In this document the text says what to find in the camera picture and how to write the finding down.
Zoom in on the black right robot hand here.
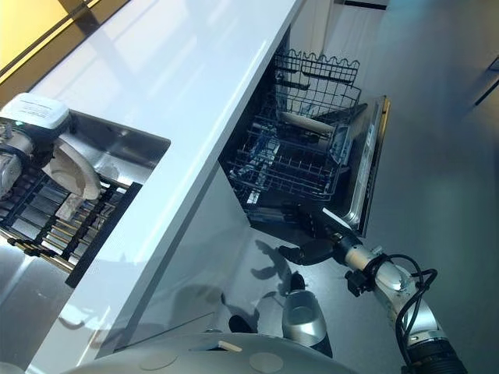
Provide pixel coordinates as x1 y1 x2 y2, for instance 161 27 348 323
278 202 363 268

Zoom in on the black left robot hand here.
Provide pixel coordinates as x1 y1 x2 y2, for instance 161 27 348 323
0 92 81 157

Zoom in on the white round plate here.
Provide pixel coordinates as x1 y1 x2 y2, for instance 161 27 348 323
41 143 101 200

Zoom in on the stainless dishwasher door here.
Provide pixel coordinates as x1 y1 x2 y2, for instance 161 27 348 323
322 94 391 239

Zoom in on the silver robot leg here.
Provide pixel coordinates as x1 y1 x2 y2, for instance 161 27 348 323
280 291 333 356

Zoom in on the stainless steel sink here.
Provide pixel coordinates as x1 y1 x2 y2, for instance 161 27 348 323
68 108 172 188

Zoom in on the grey detergent dispenser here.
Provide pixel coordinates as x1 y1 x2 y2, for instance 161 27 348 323
328 121 354 167

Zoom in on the black roll-up drying rack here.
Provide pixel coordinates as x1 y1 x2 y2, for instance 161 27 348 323
0 171 142 289

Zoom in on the beige cylindrical bar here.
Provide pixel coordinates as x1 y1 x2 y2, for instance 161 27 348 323
279 111 336 136

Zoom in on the silver robot torso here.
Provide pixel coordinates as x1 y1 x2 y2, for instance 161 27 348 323
69 330 334 374

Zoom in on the dark furniture edge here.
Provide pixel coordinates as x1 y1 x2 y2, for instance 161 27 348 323
473 57 499 107

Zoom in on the black wire lower dishwasher rack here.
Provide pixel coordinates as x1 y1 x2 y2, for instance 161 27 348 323
225 99 352 204

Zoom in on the black wire dishwasher rack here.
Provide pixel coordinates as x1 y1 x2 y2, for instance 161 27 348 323
272 48 363 120
225 99 352 204

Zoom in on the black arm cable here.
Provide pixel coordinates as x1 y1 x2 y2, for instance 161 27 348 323
384 253 438 354

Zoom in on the black wire upper dishwasher rack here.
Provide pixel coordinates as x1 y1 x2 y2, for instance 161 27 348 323
272 48 363 120

